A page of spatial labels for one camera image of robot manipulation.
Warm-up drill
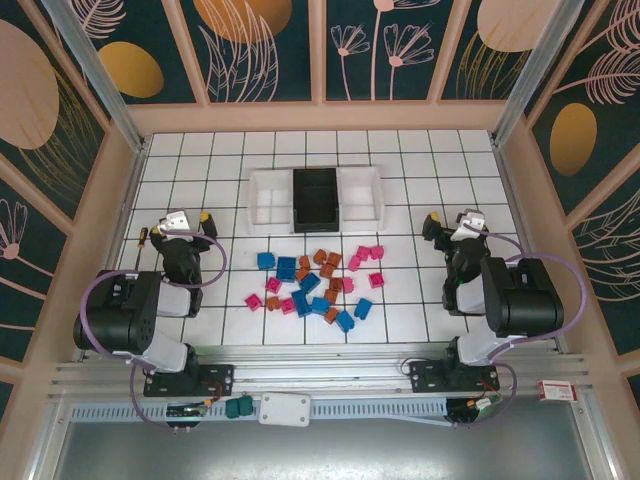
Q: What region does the black yellow screwdriver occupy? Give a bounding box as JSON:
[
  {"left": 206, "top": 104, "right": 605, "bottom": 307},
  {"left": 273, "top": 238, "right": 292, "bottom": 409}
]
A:
[{"left": 133, "top": 226, "right": 151, "bottom": 275}]

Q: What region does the white plastic container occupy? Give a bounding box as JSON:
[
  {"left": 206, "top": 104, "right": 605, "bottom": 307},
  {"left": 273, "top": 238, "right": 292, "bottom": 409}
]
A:
[
  {"left": 248, "top": 168, "right": 296, "bottom": 235},
  {"left": 337, "top": 166, "right": 389, "bottom": 232}
]

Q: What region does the black plastic container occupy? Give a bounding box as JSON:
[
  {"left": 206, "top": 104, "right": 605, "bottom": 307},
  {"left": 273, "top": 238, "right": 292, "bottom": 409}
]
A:
[{"left": 291, "top": 167, "right": 342, "bottom": 234}]

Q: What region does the black controller board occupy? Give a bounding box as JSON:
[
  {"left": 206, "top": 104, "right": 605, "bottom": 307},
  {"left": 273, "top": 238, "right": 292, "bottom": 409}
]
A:
[
  {"left": 166, "top": 402, "right": 210, "bottom": 427},
  {"left": 446, "top": 397, "right": 502, "bottom": 427}
]

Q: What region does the green plug connector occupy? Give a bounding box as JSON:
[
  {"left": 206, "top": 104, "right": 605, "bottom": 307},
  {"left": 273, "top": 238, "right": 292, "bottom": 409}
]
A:
[{"left": 224, "top": 395, "right": 254, "bottom": 419}]

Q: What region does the red white label box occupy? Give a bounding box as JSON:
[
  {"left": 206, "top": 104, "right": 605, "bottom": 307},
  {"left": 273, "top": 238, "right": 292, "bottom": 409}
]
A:
[{"left": 538, "top": 379, "right": 577, "bottom": 403}]

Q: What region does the white plastic junction box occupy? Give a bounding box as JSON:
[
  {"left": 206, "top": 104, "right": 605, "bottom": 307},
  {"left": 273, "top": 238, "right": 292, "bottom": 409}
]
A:
[{"left": 258, "top": 392, "right": 314, "bottom": 429}]

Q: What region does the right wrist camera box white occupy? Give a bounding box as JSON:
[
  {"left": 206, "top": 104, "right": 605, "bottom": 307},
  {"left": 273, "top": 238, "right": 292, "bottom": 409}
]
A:
[{"left": 457, "top": 209, "right": 487, "bottom": 233}]

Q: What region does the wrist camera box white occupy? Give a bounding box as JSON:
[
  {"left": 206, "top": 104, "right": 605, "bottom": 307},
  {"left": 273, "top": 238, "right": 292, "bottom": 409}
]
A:
[
  {"left": 158, "top": 209, "right": 194, "bottom": 234},
  {"left": 457, "top": 209, "right": 487, "bottom": 233}
]

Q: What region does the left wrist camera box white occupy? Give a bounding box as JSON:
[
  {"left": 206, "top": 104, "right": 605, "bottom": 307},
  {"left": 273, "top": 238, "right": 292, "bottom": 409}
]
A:
[{"left": 158, "top": 209, "right": 194, "bottom": 234}]

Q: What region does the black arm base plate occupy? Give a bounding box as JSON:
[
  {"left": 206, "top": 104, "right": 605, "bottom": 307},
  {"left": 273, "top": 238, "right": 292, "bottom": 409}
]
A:
[
  {"left": 408, "top": 360, "right": 501, "bottom": 394},
  {"left": 143, "top": 363, "right": 235, "bottom": 399}
]

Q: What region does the aluminium frame post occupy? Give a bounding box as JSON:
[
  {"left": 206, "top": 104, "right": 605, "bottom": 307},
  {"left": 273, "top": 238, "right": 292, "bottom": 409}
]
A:
[
  {"left": 39, "top": 0, "right": 152, "bottom": 154},
  {"left": 490, "top": 0, "right": 602, "bottom": 147}
]

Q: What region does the aluminium mounting rail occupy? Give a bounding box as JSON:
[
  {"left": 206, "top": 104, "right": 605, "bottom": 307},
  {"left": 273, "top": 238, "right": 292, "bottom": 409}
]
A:
[{"left": 48, "top": 351, "right": 592, "bottom": 399}]

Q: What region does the slotted grey cable duct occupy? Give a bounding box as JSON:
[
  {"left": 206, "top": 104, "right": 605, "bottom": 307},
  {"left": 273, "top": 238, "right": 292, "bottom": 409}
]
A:
[{"left": 69, "top": 398, "right": 504, "bottom": 427}]

